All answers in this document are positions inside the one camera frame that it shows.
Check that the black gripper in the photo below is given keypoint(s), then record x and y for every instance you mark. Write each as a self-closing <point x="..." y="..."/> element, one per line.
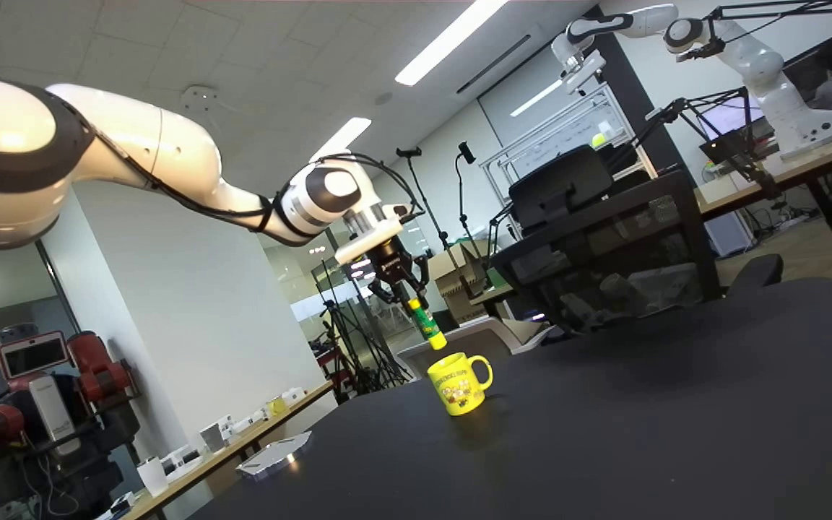
<point x="399" y="275"/>

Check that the yellow green glue stick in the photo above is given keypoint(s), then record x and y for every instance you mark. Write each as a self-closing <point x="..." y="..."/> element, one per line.
<point x="426" y="326"/>

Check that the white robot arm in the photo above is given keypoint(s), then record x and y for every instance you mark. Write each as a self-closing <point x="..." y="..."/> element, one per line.
<point x="61" y="135"/>

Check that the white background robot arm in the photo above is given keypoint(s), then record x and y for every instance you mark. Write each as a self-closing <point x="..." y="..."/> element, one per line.
<point x="795" y="126"/>

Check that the yellow mug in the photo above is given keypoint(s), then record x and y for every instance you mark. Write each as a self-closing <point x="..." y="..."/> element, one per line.
<point x="460" y="383"/>

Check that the black tripod stand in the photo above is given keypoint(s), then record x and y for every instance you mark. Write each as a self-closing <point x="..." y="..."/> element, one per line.
<point x="408" y="154"/>

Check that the white paper tray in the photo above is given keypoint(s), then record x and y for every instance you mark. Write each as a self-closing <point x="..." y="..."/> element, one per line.
<point x="273" y="454"/>

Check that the long wooden side table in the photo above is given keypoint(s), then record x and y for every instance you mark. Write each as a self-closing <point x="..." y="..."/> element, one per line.
<point x="239" y="447"/>

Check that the wooden desk with robot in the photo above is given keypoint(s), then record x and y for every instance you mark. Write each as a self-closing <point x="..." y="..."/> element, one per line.
<point x="769" y="181"/>

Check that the red black humanoid robot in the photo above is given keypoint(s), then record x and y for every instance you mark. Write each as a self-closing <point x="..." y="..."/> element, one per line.
<point x="65" y="411"/>

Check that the black wire mesh cart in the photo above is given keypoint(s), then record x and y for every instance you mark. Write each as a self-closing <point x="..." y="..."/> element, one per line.
<point x="634" y="255"/>

